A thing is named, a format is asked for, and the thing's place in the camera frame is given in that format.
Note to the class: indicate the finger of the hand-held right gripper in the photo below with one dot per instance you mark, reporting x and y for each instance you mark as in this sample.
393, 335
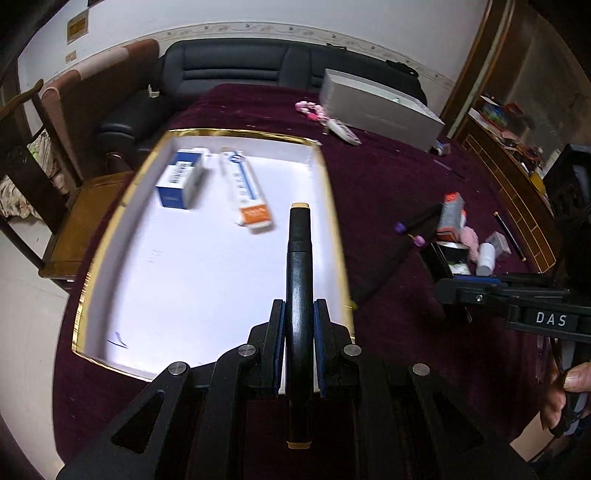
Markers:
478, 279
475, 297

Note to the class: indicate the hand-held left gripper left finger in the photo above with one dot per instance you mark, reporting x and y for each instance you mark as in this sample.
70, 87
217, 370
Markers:
278, 350

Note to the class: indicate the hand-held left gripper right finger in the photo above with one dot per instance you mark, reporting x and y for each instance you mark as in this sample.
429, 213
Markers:
321, 350

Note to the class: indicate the white bottle red label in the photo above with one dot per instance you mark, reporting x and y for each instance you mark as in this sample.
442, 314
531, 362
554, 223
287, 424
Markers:
486, 258

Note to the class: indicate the pink plush toy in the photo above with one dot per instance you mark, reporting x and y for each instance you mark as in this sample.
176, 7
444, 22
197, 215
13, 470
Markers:
472, 244

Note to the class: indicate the grey tape roll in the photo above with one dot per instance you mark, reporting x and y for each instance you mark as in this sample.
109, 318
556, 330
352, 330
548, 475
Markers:
455, 246

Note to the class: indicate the small white grey medicine box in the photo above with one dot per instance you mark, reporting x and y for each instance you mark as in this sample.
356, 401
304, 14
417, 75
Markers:
498, 242

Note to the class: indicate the thin black pen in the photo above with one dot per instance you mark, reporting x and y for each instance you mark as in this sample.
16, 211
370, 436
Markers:
510, 236

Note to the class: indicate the black marker tan caps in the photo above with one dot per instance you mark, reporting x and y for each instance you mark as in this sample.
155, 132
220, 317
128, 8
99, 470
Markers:
299, 277

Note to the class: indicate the white gold-rimmed tray box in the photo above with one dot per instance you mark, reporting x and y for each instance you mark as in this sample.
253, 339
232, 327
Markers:
184, 277

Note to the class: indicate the person's right hand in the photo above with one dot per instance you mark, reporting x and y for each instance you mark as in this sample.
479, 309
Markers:
579, 376

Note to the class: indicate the black marker purple cap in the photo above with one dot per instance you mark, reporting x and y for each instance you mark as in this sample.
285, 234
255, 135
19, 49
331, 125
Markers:
419, 241
418, 218

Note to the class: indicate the red medicine box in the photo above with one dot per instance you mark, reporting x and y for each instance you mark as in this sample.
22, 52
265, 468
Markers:
450, 212

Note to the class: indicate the wooden shelf cabinet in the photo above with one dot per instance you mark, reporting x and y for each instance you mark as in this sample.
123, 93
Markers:
503, 194

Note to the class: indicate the pile of small shelf items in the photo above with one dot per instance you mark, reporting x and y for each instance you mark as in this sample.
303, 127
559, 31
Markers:
512, 134

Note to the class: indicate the maroon velvet tablecloth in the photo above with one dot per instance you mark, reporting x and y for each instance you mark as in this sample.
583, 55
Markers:
392, 184

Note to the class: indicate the small bottle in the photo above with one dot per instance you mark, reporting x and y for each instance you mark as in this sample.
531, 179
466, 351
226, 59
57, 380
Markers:
441, 148

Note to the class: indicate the orange white ointment box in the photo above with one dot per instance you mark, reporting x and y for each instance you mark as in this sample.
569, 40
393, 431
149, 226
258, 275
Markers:
244, 189

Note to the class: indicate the blue white medicine box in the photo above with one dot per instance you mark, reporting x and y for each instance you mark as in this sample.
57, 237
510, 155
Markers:
180, 182

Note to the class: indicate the silver rectangular box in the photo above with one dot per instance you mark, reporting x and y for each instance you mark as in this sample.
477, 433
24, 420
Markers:
378, 106

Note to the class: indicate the dark wooden chair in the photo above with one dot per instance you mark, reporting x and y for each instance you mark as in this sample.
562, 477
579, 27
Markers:
78, 217

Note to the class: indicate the small white device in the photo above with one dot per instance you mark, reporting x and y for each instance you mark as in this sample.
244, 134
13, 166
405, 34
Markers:
153, 91

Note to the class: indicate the black leather sofa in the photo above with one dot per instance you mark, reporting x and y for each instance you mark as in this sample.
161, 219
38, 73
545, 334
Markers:
240, 60

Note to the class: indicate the floral cloth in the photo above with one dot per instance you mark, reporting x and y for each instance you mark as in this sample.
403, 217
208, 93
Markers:
18, 189

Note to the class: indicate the brown upholstered armchair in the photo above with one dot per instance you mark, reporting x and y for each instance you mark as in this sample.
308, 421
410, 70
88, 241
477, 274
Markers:
106, 92

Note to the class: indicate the gold wall plaque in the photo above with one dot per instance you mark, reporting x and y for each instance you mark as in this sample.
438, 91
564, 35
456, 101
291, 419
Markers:
77, 27

